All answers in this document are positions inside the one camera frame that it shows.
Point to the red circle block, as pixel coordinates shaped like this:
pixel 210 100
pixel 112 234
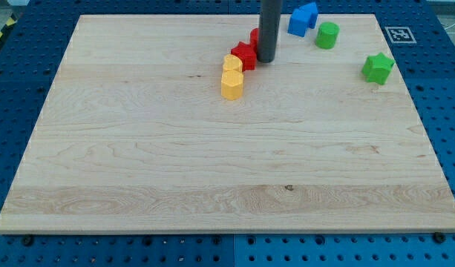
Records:
pixel 253 39

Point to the red star block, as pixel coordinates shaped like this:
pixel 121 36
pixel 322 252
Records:
pixel 246 54

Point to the green star block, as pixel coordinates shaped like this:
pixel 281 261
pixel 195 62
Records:
pixel 377 68

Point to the yellow hexagon block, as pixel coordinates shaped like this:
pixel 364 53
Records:
pixel 232 84

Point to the yellow heart block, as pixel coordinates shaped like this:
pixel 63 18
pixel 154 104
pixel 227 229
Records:
pixel 232 62

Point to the light wooden board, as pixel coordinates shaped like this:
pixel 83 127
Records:
pixel 134 137

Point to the blue cube block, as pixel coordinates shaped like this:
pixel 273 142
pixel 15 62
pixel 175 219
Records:
pixel 298 22

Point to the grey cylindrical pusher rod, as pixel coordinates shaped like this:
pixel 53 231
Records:
pixel 269 19

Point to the green cylinder block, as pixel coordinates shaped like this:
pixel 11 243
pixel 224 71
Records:
pixel 327 35

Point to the blue pentagon block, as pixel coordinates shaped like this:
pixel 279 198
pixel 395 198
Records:
pixel 312 9

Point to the white fiducial marker tag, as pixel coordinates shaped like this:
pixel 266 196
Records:
pixel 400 35

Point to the black screw bottom left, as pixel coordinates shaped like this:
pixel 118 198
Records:
pixel 27 240

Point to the black screw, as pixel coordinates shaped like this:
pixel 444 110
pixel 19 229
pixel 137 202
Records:
pixel 27 240
pixel 439 237

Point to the black screw bottom right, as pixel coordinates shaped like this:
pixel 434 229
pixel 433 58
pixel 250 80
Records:
pixel 439 237

